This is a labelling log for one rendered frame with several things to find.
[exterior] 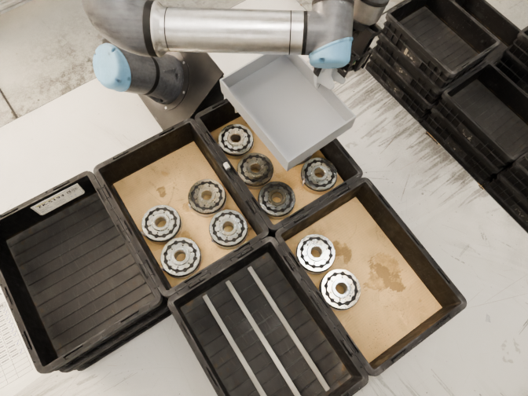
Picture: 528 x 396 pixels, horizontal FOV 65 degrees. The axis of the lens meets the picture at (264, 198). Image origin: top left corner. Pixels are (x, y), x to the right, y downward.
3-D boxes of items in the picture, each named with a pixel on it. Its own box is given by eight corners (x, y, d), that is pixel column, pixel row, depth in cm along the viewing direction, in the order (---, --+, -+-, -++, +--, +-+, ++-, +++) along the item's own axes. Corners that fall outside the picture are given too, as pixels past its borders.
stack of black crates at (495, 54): (412, 45, 228) (430, 12, 206) (450, 21, 235) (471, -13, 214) (466, 95, 217) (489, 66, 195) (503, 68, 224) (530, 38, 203)
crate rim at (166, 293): (93, 171, 109) (90, 167, 107) (192, 120, 116) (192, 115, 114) (166, 301, 98) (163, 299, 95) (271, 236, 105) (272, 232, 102)
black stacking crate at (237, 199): (105, 186, 118) (92, 169, 108) (196, 138, 125) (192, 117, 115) (173, 306, 107) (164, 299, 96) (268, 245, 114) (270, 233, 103)
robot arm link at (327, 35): (70, 52, 71) (357, 60, 70) (68, -17, 69) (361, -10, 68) (99, 65, 82) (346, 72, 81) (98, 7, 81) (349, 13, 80)
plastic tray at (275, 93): (221, 91, 104) (219, 79, 99) (284, 53, 108) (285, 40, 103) (287, 171, 96) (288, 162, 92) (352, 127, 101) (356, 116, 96)
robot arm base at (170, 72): (143, 83, 136) (118, 78, 127) (164, 44, 129) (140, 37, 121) (168, 114, 131) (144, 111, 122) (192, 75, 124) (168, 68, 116)
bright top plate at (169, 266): (153, 252, 107) (152, 251, 106) (186, 230, 110) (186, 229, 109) (174, 284, 104) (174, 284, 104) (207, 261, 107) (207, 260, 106)
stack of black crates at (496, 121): (412, 133, 207) (441, 92, 175) (453, 104, 214) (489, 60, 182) (471, 193, 195) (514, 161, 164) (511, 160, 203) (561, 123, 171)
